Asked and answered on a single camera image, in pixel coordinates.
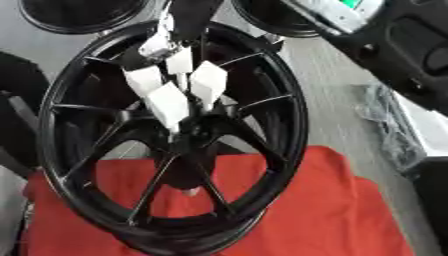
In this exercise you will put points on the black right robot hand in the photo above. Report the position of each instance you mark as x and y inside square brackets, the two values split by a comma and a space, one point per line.
[192, 16]

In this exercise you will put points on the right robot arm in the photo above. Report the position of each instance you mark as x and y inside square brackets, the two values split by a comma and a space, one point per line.
[396, 50]

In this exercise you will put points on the white pin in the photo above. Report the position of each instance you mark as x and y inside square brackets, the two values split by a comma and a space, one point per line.
[168, 104]
[180, 60]
[208, 81]
[143, 80]

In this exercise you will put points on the black round wheel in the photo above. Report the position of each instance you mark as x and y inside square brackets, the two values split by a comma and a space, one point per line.
[81, 16]
[265, 18]

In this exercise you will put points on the black spoked wheel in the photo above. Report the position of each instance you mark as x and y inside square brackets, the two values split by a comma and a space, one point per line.
[291, 120]

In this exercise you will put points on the black round object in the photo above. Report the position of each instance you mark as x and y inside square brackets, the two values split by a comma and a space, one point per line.
[20, 110]

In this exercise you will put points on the grey plastic bag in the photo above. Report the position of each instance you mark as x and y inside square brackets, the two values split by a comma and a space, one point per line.
[391, 130]

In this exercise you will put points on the white box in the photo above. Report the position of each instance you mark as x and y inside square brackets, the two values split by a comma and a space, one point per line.
[429, 126]

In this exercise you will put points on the black box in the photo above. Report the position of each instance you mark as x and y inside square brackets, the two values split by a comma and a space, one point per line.
[434, 200]

